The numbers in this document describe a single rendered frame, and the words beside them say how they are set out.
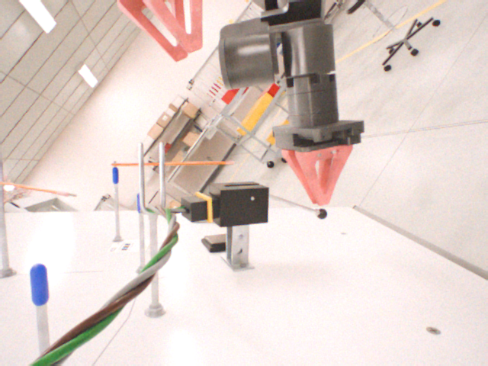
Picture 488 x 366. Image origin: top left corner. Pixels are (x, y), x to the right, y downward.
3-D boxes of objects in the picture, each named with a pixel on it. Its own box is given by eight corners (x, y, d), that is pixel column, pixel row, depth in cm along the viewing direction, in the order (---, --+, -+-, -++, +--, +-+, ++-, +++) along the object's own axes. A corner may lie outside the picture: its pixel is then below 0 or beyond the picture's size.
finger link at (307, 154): (309, 216, 40) (303, 134, 37) (280, 202, 46) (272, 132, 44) (358, 203, 42) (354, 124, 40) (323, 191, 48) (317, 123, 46)
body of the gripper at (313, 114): (316, 147, 36) (310, 72, 34) (271, 141, 45) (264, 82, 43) (367, 136, 38) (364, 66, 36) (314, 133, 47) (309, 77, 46)
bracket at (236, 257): (255, 268, 38) (255, 225, 37) (234, 272, 37) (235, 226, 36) (239, 254, 42) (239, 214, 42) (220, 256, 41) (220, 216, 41)
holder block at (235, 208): (268, 223, 38) (269, 187, 37) (219, 228, 36) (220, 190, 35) (252, 213, 42) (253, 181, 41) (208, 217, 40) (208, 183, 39)
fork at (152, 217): (165, 304, 30) (162, 141, 28) (169, 315, 29) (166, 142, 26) (142, 309, 30) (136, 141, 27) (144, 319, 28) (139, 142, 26)
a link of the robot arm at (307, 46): (335, 10, 35) (329, 20, 41) (268, 21, 36) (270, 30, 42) (339, 80, 37) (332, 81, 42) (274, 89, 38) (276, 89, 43)
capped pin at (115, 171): (126, 241, 46) (123, 160, 45) (115, 243, 45) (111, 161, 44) (120, 238, 47) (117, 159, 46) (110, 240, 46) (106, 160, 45)
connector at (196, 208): (232, 216, 37) (231, 197, 37) (188, 223, 35) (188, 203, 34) (219, 210, 40) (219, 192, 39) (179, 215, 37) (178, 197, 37)
